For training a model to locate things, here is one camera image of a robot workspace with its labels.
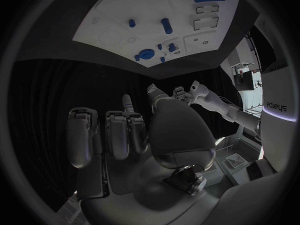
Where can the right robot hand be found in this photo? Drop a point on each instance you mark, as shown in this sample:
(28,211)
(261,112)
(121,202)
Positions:
(180,131)

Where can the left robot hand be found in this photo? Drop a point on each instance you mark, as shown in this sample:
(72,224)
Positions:
(181,94)

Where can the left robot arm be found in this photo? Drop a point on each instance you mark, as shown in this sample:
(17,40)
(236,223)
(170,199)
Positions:
(218,103)

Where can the white task board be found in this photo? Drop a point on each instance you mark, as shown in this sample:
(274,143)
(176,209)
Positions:
(150,9)

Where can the small blue peg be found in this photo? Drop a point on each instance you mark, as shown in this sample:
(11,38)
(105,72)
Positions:
(159,46)
(137,57)
(162,59)

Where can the blue plug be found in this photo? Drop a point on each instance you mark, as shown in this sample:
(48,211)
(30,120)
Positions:
(172,47)

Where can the blue gear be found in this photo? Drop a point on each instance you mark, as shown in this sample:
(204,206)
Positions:
(146,54)

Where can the white box with grille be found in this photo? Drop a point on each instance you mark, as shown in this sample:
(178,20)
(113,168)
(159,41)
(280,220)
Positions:
(235,160)

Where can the workshop equipment rack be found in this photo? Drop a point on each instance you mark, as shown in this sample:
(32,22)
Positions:
(246,75)

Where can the long blue cylinder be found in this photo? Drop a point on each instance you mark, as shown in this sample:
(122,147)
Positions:
(166,25)

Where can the short blue peg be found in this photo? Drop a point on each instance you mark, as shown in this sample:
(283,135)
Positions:
(132,23)

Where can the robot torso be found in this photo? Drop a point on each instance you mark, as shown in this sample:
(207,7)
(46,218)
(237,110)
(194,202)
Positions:
(278,135)

